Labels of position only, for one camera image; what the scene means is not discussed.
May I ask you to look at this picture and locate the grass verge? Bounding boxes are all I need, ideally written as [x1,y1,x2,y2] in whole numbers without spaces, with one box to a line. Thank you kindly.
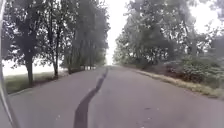
[128,66,224,100]
[3,69,69,95]

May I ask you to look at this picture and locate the grey asphalt road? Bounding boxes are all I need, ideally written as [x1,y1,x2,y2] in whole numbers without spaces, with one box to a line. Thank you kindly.
[0,65,224,128]

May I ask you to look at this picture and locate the green bushes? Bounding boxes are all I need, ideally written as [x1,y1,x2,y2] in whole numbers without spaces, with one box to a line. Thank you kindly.
[146,54,224,89]

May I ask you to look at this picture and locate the row of trees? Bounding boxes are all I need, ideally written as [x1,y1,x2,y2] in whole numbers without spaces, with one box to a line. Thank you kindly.
[112,0,224,69]
[0,0,112,88]

